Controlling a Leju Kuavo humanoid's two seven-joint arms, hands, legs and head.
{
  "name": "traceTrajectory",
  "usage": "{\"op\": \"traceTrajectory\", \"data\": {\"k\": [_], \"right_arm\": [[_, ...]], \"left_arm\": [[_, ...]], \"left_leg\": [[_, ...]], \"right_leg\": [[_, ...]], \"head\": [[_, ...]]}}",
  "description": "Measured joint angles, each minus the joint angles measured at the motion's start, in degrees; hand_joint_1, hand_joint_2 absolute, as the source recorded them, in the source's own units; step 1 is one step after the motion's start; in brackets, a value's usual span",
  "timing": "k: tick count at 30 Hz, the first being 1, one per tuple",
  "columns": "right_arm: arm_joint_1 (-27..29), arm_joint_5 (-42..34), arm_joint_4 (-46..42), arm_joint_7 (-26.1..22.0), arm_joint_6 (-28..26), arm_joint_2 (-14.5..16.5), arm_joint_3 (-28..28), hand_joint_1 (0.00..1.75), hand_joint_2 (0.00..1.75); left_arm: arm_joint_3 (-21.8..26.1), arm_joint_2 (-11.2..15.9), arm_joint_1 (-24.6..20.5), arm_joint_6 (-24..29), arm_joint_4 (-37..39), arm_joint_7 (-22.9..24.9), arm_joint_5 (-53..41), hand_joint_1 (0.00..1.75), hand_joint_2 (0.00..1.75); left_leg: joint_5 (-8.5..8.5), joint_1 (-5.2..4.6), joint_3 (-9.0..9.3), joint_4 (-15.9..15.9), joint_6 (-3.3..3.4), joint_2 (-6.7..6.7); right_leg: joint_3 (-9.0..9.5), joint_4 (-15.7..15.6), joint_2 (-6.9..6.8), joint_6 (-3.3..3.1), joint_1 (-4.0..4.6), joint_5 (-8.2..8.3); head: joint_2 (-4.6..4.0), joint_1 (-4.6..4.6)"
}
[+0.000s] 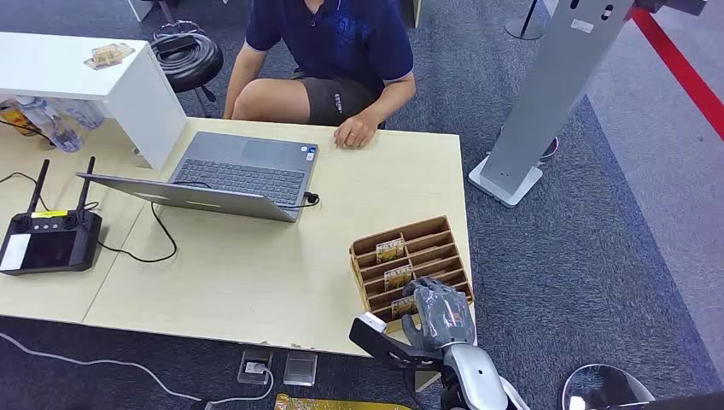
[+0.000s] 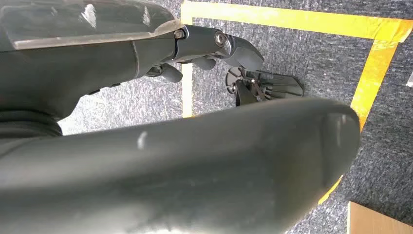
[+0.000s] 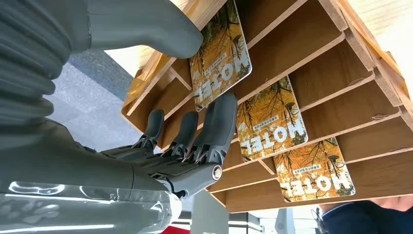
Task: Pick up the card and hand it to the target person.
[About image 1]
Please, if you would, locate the grey laptop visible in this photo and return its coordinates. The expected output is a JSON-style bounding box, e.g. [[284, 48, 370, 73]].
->
[[76, 131, 321, 224]]

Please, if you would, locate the hotel key card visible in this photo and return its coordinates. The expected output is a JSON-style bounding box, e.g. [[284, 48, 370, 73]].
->
[[383, 264, 413, 292], [390, 295, 418, 321], [375, 237, 406, 265]]

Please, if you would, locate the wooden card holder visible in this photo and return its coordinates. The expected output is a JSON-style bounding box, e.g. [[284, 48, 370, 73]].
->
[[348, 214, 475, 335]]

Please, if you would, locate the black power adapter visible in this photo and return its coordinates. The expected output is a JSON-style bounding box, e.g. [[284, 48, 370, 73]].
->
[[155, 34, 199, 55]]

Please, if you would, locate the grey kiosk stand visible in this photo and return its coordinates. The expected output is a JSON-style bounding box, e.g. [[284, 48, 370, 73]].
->
[[468, 0, 636, 208]]

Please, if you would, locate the black plug with cable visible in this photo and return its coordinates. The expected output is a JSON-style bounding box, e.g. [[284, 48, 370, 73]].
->
[[279, 192, 321, 211]]

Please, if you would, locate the white desk shelf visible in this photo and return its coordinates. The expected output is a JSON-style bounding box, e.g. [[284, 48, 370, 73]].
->
[[0, 31, 188, 171]]

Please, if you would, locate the clear plastic packet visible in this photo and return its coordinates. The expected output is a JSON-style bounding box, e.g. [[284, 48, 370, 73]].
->
[[85, 42, 136, 71]]

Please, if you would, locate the thin black cable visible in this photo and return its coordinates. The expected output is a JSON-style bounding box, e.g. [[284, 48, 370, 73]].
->
[[0, 171, 55, 214]]

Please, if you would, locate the clear plastic bottle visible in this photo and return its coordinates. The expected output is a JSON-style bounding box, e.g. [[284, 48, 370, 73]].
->
[[14, 95, 85, 154], [56, 98, 106, 132]]

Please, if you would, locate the yellow patterned sheet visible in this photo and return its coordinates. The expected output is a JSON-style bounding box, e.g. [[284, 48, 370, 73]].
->
[[274, 393, 414, 410]]

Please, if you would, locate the black remote controller with antennas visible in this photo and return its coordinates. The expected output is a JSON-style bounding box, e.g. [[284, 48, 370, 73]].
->
[[0, 156, 104, 277]]

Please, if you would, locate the person's left hand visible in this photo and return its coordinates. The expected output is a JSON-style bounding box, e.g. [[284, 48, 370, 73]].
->
[[332, 110, 379, 151]]

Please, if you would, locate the round metal base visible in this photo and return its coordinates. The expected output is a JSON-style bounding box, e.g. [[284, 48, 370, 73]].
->
[[561, 363, 657, 410]]

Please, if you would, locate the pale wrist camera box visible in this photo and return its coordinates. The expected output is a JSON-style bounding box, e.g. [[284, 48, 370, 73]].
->
[[356, 311, 389, 335]]

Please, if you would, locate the black laptop cable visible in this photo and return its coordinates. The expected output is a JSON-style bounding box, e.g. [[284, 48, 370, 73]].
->
[[96, 201, 179, 265]]

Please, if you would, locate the white floor cable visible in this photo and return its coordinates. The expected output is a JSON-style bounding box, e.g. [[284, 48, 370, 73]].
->
[[0, 332, 276, 410]]

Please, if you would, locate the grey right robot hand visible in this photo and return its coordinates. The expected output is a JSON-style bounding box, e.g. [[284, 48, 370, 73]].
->
[[400, 276, 477, 354]]

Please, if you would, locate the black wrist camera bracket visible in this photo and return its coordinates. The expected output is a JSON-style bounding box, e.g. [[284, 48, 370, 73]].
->
[[348, 318, 446, 375]]

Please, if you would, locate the floor socket box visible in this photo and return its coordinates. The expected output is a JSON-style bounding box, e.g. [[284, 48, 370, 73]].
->
[[283, 351, 319, 388], [236, 348, 274, 386]]

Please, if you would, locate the person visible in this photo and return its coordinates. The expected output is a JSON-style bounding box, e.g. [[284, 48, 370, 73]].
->
[[222, 0, 417, 151]]

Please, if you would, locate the black round stool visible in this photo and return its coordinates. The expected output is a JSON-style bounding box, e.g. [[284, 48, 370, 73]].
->
[[149, 32, 225, 119]]

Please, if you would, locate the yellow package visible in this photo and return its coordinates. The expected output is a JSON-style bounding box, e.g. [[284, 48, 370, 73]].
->
[[0, 100, 38, 137]]

